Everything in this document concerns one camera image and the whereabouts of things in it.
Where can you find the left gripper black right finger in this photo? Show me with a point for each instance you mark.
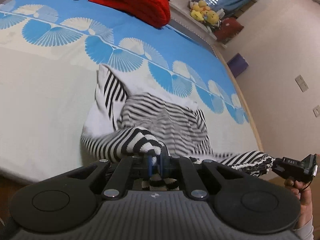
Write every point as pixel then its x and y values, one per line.
pixel 186 174

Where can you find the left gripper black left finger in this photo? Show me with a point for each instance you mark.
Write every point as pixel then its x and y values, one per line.
pixel 121 177

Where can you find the black white striped sweater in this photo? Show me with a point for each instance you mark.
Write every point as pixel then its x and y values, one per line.
pixel 126 121

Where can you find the person's right hand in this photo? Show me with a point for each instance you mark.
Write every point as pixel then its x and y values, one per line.
pixel 304 195

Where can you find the purple box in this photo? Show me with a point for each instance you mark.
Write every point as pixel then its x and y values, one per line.
pixel 237 64

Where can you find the blue white patterned bedsheet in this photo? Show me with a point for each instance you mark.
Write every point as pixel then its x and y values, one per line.
pixel 50 54

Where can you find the red bag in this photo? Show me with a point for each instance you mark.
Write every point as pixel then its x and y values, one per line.
pixel 229 28

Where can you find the yellow plush toy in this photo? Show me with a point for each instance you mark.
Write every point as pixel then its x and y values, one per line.
pixel 202 12

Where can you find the white wall socket lower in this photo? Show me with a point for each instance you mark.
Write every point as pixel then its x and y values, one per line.
pixel 316 111

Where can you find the white wall socket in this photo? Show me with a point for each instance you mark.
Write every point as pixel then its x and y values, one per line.
pixel 316 111
pixel 301 83

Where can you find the wooden bed frame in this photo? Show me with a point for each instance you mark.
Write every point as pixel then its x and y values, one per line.
pixel 241 98

